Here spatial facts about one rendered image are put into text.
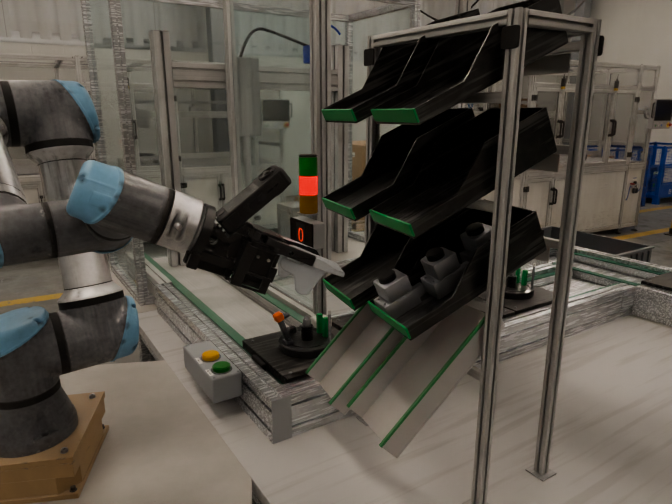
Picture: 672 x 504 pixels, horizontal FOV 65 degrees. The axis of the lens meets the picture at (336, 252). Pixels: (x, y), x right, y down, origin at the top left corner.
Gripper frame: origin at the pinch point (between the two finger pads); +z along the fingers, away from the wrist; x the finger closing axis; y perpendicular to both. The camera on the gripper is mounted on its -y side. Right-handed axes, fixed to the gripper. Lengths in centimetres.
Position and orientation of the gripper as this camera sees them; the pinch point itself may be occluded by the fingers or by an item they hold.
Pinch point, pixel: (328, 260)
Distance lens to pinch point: 79.7
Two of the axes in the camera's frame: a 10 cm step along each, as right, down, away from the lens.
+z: 8.4, 3.2, 4.5
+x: 3.9, 2.3, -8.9
